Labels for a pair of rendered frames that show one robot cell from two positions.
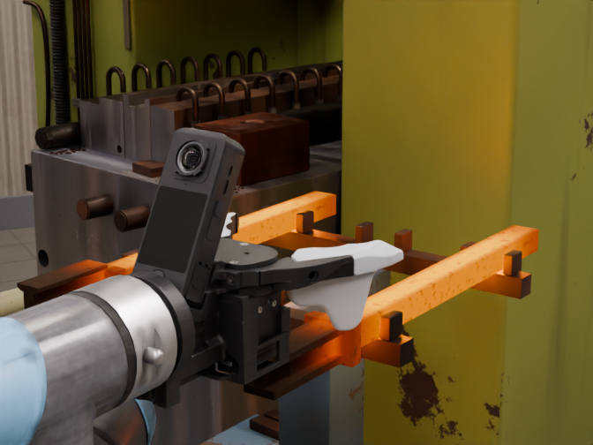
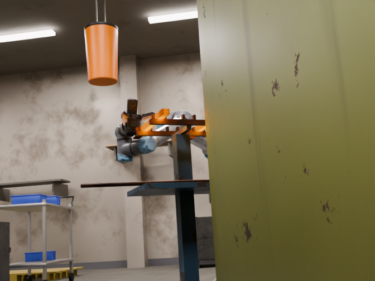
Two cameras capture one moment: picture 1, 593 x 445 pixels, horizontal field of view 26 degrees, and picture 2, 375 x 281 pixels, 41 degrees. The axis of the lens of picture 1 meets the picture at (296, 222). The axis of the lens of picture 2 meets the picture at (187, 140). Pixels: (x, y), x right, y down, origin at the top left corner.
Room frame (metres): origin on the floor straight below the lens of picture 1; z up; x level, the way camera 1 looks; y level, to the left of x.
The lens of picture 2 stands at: (2.27, -1.67, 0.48)
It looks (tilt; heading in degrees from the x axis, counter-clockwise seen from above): 11 degrees up; 124
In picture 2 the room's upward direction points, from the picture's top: 4 degrees counter-clockwise
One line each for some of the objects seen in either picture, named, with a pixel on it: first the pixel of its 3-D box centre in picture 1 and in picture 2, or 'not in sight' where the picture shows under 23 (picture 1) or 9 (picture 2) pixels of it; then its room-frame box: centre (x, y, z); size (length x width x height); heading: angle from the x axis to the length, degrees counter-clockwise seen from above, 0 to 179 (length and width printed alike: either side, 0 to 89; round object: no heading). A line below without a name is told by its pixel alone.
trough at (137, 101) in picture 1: (254, 83); not in sight; (1.78, 0.06, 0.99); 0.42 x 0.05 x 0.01; 135
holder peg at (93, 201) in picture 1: (94, 207); not in sight; (1.57, 0.26, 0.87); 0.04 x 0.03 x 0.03; 135
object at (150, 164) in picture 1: (152, 168); not in sight; (1.57, 0.18, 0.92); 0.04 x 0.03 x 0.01; 39
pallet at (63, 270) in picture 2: not in sight; (29, 275); (-3.76, 3.10, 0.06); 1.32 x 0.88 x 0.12; 23
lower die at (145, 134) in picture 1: (243, 105); not in sight; (1.80, 0.08, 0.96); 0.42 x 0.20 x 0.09; 135
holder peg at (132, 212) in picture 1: (132, 218); not in sight; (1.52, 0.20, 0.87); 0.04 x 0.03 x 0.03; 135
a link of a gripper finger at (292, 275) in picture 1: (289, 270); not in sight; (0.83, 0.00, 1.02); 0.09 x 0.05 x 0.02; 109
